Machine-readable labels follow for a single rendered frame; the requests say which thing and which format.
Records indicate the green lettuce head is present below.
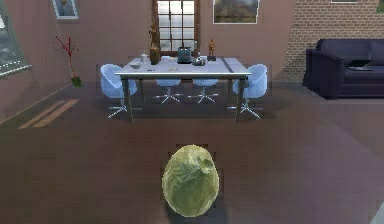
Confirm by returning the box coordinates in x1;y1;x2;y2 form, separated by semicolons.
161;144;220;218

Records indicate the pale blue swivel chair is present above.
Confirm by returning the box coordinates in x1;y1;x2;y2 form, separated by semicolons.
152;55;185;105
100;63;143;120
227;63;269;120
187;78;220;105

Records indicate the grey kettle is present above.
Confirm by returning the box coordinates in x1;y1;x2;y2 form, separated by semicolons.
192;55;208;66

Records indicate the brown bottle vase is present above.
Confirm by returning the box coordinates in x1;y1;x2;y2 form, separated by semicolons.
149;42;162;66

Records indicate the bronze statuette black base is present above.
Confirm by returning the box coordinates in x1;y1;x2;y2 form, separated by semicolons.
206;38;217;62

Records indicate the tall bronze statuette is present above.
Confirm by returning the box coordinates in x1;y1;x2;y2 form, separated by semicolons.
148;22;158;46

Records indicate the red twig plant green pot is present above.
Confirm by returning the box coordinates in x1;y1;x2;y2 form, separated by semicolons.
52;34;83;88

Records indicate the landscape framed picture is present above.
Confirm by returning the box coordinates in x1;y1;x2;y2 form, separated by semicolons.
212;0;260;25

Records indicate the grey dining table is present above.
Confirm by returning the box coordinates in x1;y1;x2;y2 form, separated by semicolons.
114;57;252;124

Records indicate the brown framed window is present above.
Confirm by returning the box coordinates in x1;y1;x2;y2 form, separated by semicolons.
151;0;201;57

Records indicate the blue portrait framed picture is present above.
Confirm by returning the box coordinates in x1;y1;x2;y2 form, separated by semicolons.
51;0;80;20

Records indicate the grey toaster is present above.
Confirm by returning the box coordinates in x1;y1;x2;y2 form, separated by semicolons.
177;46;193;65

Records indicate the dark blue sofa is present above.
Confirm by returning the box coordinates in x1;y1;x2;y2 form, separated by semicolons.
302;38;384;100

